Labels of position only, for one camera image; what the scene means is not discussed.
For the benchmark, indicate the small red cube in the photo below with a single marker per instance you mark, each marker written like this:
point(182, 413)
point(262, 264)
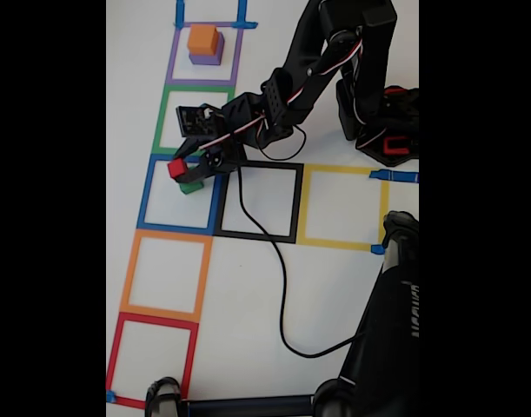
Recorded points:
point(177, 168)

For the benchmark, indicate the green square frame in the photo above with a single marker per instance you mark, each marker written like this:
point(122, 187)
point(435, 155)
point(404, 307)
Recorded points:
point(158, 126)

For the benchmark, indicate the blue square frame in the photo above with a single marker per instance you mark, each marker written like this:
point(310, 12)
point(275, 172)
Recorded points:
point(144, 204)

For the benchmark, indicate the black camera tripod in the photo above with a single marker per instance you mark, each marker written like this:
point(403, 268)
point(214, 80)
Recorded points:
point(386, 326)

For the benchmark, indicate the purple square frame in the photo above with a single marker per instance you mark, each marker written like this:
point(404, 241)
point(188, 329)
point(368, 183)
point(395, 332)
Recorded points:
point(173, 56)

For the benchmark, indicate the black gripper camera board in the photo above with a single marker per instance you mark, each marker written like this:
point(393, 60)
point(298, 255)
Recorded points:
point(195, 121)

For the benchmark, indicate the blue tape strip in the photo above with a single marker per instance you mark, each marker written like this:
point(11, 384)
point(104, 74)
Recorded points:
point(395, 176)
point(110, 396)
point(377, 249)
point(180, 13)
point(242, 11)

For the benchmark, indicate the green cube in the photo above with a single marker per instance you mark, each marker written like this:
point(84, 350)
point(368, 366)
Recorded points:
point(191, 187)

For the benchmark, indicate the orange cube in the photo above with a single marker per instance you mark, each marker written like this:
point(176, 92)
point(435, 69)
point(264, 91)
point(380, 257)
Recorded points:
point(202, 39)

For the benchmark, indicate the yellow square frame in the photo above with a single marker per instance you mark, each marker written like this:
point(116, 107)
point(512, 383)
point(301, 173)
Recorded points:
point(303, 204)

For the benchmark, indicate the red square frame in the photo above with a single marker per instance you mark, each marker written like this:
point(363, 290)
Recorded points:
point(114, 356)

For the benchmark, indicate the black square frame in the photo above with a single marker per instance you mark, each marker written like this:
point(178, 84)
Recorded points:
point(219, 200)

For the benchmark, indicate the red printed clamp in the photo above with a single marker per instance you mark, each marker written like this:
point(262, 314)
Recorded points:
point(395, 91)
point(395, 150)

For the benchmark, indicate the orange square frame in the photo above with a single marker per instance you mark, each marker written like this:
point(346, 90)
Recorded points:
point(128, 278)

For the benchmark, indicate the purple cube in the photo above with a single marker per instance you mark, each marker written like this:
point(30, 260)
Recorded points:
point(204, 60)

